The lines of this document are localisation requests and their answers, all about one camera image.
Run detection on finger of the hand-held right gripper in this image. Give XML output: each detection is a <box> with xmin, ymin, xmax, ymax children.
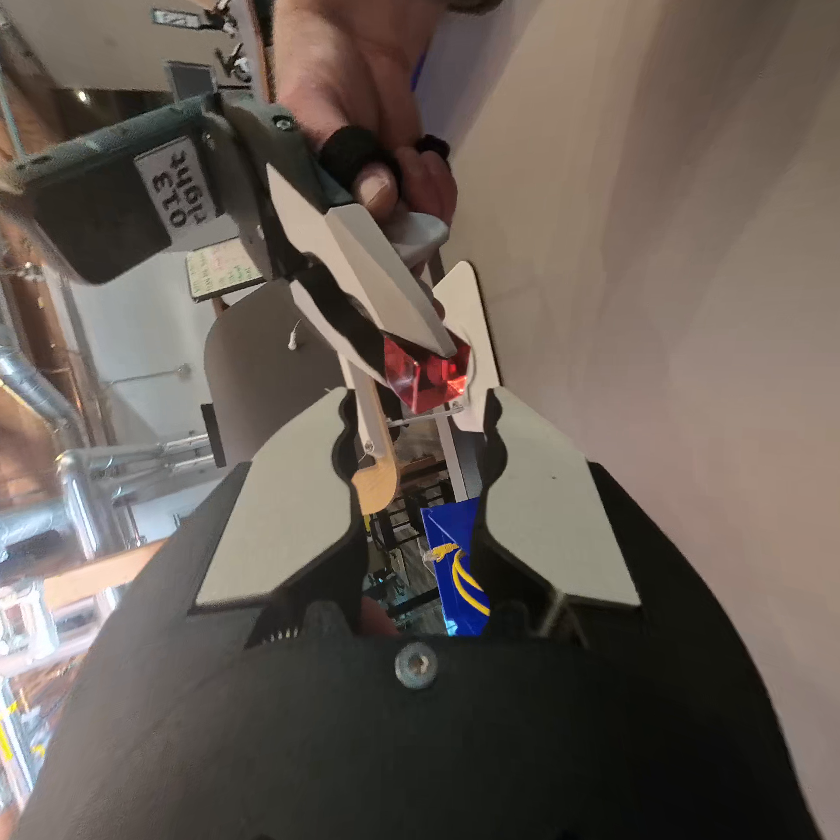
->
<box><xmin>287</xmin><ymin>262</ymin><xmax>396</xmax><ymax>388</ymax></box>
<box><xmin>266</xmin><ymin>164</ymin><xmax>455</xmax><ymax>360</ymax></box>

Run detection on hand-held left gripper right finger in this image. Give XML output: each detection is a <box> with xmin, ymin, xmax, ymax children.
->
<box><xmin>471</xmin><ymin>386</ymin><xmax>642</xmax><ymax>636</ymax></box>

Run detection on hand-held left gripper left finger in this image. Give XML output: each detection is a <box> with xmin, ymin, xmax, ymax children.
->
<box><xmin>188</xmin><ymin>385</ymin><xmax>366</xmax><ymax>616</ymax></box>

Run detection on red transparent cube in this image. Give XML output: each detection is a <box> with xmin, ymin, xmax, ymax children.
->
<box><xmin>383</xmin><ymin>335</ymin><xmax>475</xmax><ymax>416</ymax></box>

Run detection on person's right hand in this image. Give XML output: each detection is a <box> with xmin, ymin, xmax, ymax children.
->
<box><xmin>270</xmin><ymin>0</ymin><xmax>460</xmax><ymax>227</ymax></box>

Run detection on wooden board with black panel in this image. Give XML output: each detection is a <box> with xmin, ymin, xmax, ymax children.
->
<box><xmin>202</xmin><ymin>279</ymin><xmax>401</xmax><ymax>517</ymax></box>

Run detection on blue plastic bin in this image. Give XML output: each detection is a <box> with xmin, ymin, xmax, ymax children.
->
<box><xmin>419</xmin><ymin>497</ymin><xmax>493</xmax><ymax>637</ymax></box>

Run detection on small whiteboard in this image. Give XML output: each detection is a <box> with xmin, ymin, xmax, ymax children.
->
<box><xmin>185</xmin><ymin>241</ymin><xmax>261</xmax><ymax>303</ymax></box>

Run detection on wooden beam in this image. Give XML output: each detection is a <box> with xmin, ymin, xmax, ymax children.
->
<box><xmin>39</xmin><ymin>538</ymin><xmax>166</xmax><ymax>613</ymax></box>

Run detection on silver metal pipes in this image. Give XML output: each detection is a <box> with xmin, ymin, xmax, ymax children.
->
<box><xmin>56</xmin><ymin>430</ymin><xmax>222</xmax><ymax>560</ymax></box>

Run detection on yellow cable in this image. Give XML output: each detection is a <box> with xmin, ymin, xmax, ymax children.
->
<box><xmin>424</xmin><ymin>541</ymin><xmax>493</xmax><ymax>619</ymax></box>

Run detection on black wall box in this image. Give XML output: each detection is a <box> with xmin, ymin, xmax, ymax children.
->
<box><xmin>199</xmin><ymin>402</ymin><xmax>228</xmax><ymax>469</ymax></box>

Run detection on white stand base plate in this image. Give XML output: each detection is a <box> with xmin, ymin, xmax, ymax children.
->
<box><xmin>430</xmin><ymin>260</ymin><xmax>504</xmax><ymax>436</ymax></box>

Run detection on small wall screen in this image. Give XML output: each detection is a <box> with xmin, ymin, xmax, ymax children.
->
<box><xmin>164</xmin><ymin>60</ymin><xmax>219</xmax><ymax>101</ymax></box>

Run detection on silver bent duct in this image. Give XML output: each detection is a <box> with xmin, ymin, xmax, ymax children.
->
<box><xmin>0</xmin><ymin>346</ymin><xmax>91</xmax><ymax>448</ymax></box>

